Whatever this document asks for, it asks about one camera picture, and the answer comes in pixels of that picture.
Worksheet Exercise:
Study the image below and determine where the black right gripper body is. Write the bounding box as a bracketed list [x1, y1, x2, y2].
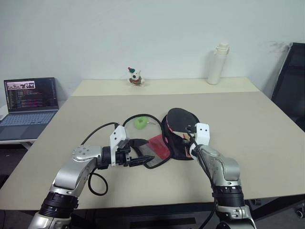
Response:
[182, 134, 195, 150]

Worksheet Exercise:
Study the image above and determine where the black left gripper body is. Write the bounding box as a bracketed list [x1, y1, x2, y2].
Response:
[116, 145, 132, 167]

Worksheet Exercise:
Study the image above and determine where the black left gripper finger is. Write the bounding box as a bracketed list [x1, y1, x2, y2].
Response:
[129, 138, 149, 150]
[128, 156, 154, 167]

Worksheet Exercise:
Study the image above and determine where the black red paddle case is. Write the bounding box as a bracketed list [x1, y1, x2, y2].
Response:
[137, 108, 200, 169]

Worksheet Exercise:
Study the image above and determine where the white plush dog toy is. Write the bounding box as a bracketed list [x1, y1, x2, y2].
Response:
[126, 67, 146, 88]

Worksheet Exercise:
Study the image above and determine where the white water bottle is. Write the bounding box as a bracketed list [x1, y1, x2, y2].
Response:
[206, 42, 231, 85]

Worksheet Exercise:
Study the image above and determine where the open grey laptop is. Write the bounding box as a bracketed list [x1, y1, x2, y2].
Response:
[0, 77, 60, 141]

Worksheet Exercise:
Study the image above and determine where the black office chair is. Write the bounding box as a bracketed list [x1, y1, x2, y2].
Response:
[271, 42, 305, 133]

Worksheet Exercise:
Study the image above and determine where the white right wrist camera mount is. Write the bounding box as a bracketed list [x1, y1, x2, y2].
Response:
[190, 123, 211, 159]

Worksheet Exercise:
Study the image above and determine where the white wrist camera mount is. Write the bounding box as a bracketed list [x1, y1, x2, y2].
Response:
[109, 125, 130, 167]
[190, 123, 211, 159]

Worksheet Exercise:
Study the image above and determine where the green ring keychain toy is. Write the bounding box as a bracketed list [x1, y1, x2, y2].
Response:
[134, 116, 160, 130]

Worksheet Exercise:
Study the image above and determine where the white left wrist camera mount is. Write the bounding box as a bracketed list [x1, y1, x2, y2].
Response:
[109, 125, 130, 167]

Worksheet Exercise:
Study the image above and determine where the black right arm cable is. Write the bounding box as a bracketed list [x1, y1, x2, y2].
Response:
[185, 125, 219, 229]

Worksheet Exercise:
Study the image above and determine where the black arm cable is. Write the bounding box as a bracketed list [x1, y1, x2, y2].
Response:
[80, 122, 119, 197]
[185, 125, 219, 229]

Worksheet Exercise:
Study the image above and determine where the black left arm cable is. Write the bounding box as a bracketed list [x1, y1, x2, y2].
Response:
[80, 122, 119, 197]

